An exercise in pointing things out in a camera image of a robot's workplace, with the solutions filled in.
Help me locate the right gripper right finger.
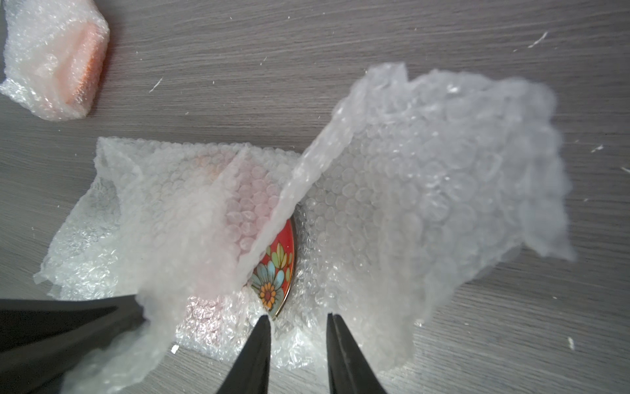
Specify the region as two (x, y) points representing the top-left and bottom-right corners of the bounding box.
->
(326, 314), (387, 394)

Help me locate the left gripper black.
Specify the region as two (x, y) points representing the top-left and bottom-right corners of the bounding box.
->
(1, 295), (144, 393)

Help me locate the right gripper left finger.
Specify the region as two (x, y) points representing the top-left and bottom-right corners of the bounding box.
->
(217, 315), (272, 394)

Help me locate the red floral dinner plate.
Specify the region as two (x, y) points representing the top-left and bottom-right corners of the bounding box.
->
(250, 218), (297, 318)

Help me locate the clear bubble wrap sheet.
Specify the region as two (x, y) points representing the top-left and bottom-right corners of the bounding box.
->
(34, 63), (575, 393)

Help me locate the orange bubble wrapped plate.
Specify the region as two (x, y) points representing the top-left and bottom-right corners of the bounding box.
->
(1, 1), (110, 121)

